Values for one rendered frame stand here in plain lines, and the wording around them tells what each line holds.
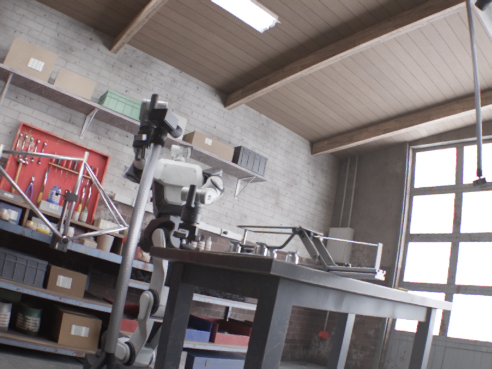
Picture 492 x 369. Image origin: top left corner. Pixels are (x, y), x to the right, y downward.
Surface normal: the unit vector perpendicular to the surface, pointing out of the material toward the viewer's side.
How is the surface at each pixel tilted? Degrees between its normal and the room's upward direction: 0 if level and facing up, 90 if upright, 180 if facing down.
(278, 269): 90
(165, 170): 81
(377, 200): 90
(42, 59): 92
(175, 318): 90
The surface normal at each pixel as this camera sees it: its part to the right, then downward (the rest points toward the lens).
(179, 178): 0.32, -0.31
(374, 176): -0.75, -0.30
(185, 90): 0.63, -0.06
